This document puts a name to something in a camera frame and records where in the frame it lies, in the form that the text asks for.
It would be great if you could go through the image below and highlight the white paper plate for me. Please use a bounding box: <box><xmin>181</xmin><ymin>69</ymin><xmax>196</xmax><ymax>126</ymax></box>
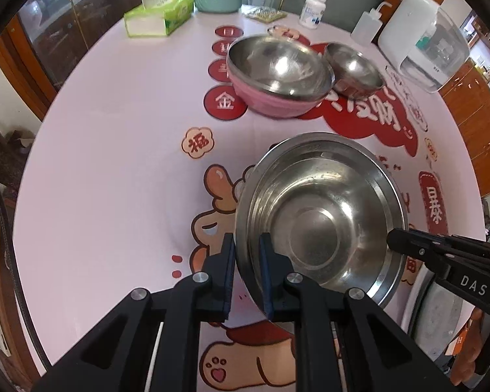
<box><xmin>401</xmin><ymin>266</ymin><xmax>443</xmax><ymax>360</ymax></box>

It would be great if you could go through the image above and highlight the blue patterned porcelain plate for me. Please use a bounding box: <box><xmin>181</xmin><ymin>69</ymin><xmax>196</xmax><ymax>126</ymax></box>
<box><xmin>408</xmin><ymin>280</ymin><xmax>474</xmax><ymax>361</ymax></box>

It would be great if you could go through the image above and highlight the large steel bowl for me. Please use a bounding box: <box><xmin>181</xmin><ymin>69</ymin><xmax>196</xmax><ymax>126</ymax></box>
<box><xmin>234</xmin><ymin>132</ymin><xmax>408</xmax><ymax>307</ymax></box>

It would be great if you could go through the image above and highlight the small steel bowl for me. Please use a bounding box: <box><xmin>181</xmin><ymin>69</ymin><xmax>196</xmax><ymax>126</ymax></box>
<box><xmin>323</xmin><ymin>42</ymin><xmax>386</xmax><ymax>100</ymax></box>

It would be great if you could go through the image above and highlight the pink steel bowl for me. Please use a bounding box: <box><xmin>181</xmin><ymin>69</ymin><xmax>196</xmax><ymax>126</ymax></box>
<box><xmin>225</xmin><ymin>35</ymin><xmax>335</xmax><ymax>119</ymax></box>

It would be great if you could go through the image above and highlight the right hand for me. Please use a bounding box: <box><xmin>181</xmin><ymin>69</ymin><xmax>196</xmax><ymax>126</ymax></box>
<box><xmin>449</xmin><ymin>307</ymin><xmax>483</xmax><ymax>386</ymax></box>

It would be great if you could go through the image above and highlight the wooden cabinet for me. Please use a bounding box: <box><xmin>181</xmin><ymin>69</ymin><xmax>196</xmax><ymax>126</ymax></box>
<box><xmin>441</xmin><ymin>4</ymin><xmax>490</xmax><ymax>197</ymax></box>

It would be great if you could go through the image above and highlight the pink cartoon tablecloth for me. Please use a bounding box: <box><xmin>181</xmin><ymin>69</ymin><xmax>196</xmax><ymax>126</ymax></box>
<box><xmin>12</xmin><ymin>10</ymin><xmax>487</xmax><ymax>392</ymax></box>

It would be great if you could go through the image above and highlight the white sterilizer appliance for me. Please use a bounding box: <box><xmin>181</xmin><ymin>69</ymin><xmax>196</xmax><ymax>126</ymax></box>
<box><xmin>378</xmin><ymin>0</ymin><xmax>470</xmax><ymax>93</ymax></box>

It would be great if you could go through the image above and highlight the clear squeeze bottle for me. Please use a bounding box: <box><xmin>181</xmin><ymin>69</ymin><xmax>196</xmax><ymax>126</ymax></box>
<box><xmin>351</xmin><ymin>1</ymin><xmax>392</xmax><ymax>46</ymax></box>

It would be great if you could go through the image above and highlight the white pill bottle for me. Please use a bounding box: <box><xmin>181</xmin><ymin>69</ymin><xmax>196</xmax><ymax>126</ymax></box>
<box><xmin>299</xmin><ymin>0</ymin><xmax>327</xmax><ymax>29</ymax></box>

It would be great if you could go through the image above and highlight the green tissue box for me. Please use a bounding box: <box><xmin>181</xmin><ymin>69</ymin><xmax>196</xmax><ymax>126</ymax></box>
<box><xmin>123</xmin><ymin>0</ymin><xmax>194</xmax><ymax>38</ymax></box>

